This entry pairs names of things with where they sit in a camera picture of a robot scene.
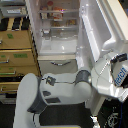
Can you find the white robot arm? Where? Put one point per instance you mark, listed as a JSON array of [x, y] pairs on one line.
[[35, 94]]

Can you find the white fridge body with drawers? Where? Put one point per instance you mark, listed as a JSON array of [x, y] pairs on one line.
[[53, 44]]

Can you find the food items inside fridge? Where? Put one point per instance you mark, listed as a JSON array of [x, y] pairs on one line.
[[60, 13]]

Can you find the wooden drawer cabinet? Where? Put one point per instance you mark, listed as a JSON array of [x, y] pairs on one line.
[[18, 55]]

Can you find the grey box on cabinet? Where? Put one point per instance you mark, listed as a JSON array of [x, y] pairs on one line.
[[14, 11]]

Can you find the upper fridge drawer handle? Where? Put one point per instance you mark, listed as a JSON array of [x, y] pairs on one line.
[[60, 63]]

